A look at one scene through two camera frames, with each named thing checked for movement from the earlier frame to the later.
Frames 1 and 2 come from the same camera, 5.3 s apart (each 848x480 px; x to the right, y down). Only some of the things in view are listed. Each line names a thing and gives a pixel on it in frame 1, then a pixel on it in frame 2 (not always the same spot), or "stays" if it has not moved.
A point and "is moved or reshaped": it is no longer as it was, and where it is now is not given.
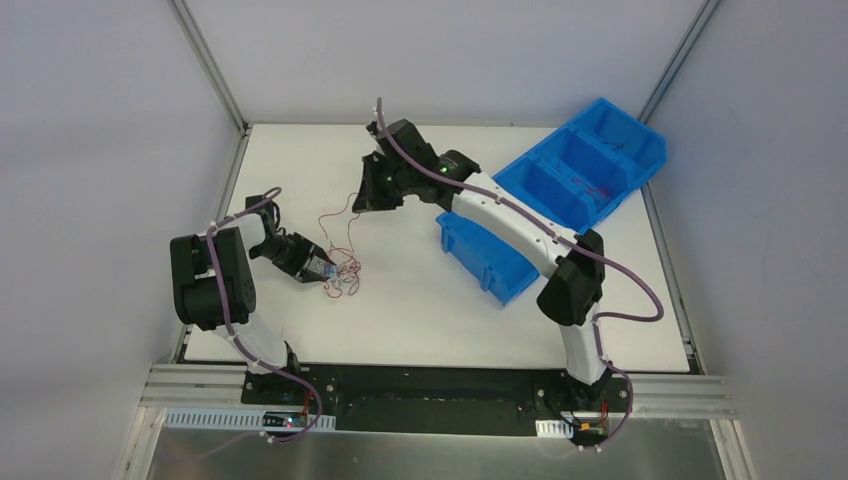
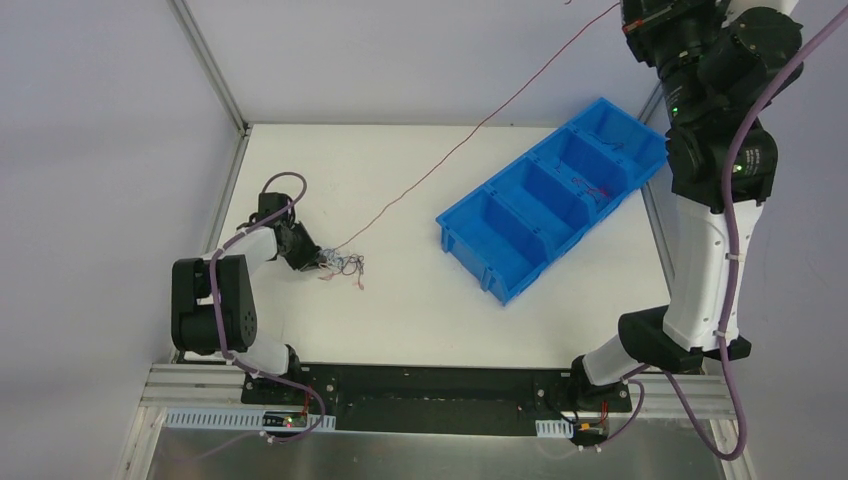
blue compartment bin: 577,176 stays
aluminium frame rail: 198,386 stays
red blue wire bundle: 347,275 is moved or reshaped
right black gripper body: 382,175 to 641,18
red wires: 596,192 stays
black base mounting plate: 502,399 stays
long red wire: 348,225 to 439,155
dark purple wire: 618,145 stays
